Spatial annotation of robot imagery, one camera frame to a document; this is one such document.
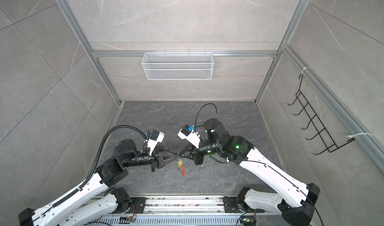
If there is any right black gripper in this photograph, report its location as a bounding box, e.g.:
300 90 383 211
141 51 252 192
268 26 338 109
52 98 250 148
178 139 223 165

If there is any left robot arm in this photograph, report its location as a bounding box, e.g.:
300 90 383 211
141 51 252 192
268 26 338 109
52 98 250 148
19 139 178 226

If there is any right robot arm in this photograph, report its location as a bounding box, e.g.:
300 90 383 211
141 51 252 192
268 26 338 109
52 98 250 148
178 118 320 226

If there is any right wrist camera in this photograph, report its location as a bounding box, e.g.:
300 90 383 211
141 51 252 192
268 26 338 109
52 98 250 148
178 124 202 148

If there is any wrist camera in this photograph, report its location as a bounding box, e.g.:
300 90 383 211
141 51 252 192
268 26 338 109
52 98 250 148
147 130 165 155
178 124 202 148

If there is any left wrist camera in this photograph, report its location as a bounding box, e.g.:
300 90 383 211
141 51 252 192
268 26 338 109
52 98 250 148
147 130 165 155

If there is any right black camera cable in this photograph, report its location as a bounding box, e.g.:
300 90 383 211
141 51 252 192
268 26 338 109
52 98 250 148
194 102 218 129

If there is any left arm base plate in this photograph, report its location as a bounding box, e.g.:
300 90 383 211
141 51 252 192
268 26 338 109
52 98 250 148
112 197 147 215

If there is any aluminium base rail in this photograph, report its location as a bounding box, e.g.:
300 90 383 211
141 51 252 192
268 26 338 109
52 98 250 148
58 195 310 226

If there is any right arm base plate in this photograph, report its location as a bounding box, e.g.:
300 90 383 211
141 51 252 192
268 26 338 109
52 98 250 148
222 196 265 213

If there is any left black corrugated cable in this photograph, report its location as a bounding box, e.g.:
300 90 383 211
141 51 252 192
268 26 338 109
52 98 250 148
50 125 148 209

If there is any white wire mesh basket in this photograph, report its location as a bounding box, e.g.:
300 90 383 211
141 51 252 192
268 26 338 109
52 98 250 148
142 52 214 80

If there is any black wire hook rack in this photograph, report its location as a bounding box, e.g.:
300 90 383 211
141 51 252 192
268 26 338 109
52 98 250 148
287 74 355 156

